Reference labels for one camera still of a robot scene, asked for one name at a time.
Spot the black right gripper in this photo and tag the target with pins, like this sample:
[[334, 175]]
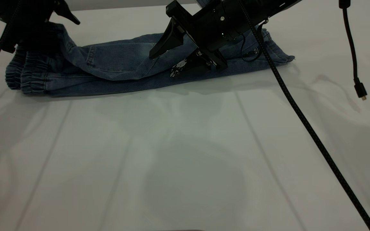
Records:
[[217, 22]]

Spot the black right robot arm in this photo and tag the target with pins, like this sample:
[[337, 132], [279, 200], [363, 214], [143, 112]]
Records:
[[284, 4]]

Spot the blue denim shorts with print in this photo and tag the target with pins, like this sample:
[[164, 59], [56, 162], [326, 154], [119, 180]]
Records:
[[108, 61]]

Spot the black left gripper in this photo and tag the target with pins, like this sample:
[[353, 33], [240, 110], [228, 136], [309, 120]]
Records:
[[30, 25]]

